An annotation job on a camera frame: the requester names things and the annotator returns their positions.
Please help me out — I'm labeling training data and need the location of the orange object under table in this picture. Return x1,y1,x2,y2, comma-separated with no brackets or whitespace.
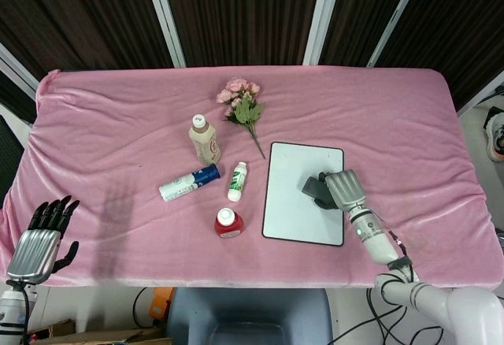
148,287,175,321

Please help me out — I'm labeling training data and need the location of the black floor cable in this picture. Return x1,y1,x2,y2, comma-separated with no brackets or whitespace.
132,287,159,328
365,287,439,345

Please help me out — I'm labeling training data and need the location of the blue grey chair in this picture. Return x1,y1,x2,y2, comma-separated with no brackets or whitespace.
164,287,334,345

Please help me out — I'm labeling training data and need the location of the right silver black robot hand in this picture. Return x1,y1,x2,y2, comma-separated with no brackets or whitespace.
313,169,369,211

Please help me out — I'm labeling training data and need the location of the pink artificial flower bouquet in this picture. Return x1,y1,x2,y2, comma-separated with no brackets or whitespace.
216,77,267,161

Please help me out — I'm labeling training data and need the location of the brown cardboard box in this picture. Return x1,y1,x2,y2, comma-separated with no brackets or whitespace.
29,317,174,345

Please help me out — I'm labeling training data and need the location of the white board black frame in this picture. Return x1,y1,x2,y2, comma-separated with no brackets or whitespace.
261,141,347,248

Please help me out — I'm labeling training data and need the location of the red ketchup bottle white cap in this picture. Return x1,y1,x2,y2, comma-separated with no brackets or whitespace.
213,207,246,240

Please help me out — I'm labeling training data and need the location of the dark grey whiteboard eraser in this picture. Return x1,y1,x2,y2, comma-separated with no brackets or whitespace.
302,176,328,201

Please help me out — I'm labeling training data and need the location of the milk tea bottle white cap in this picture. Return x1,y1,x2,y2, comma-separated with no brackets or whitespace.
187,113,223,166

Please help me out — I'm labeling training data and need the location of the pink velvet table cloth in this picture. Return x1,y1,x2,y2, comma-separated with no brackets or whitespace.
0,65,496,289

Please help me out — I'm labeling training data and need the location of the white partition frame post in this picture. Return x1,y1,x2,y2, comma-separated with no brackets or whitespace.
458,79,504,118
141,0,187,69
0,41,41,104
303,0,345,67
368,0,423,68

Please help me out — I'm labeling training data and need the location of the black white orange sneaker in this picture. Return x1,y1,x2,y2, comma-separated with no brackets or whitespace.
483,107,504,162

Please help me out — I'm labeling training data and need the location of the small white green bottle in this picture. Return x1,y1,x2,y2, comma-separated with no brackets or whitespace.
227,161,249,203

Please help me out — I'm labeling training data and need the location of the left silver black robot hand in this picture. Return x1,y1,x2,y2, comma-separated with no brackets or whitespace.
6,195,81,285

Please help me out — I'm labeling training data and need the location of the white bottle with blue end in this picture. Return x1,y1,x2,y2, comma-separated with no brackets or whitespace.
158,163,221,203

